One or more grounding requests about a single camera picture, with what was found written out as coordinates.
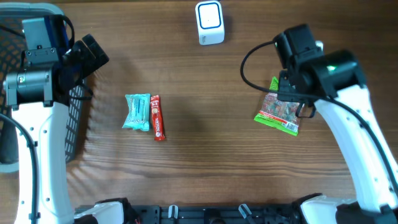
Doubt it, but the grey plastic mesh basket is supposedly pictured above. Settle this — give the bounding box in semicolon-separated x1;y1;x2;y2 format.
1;2;83;173

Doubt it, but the teal tissue pack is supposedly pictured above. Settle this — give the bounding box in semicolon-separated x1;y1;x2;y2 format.
123;93;150;131

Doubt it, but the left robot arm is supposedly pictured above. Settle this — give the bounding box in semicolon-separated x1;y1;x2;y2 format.
3;14;125;223

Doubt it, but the white barcode scanner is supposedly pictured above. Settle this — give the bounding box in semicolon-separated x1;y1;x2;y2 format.
195;1;225;45

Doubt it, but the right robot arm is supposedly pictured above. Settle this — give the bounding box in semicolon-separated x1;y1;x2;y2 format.
273;24;397;223

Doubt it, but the clear green snack bag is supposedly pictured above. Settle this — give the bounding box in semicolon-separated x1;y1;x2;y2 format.
254;93;300;136

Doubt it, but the red chocolate bar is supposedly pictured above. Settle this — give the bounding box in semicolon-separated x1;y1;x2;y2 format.
150;95;165;141

